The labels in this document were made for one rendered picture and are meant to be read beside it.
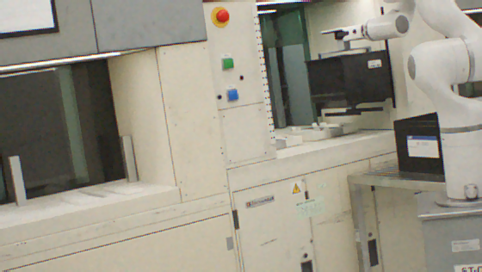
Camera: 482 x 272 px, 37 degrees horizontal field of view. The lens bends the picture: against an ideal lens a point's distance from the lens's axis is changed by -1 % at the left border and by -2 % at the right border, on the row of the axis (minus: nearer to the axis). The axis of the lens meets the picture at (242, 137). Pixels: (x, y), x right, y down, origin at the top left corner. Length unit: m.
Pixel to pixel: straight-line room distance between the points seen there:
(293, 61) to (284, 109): 0.25
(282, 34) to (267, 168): 0.82
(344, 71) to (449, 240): 0.91
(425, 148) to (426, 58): 0.59
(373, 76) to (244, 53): 0.54
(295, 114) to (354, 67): 0.90
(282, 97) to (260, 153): 1.10
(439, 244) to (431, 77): 0.42
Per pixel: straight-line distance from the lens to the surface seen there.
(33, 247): 2.11
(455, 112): 1.91
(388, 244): 2.76
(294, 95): 3.45
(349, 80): 2.60
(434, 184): 2.27
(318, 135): 2.76
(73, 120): 2.58
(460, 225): 1.88
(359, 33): 2.59
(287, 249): 2.48
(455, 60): 1.89
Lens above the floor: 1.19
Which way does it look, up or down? 6 degrees down
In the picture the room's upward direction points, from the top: 8 degrees counter-clockwise
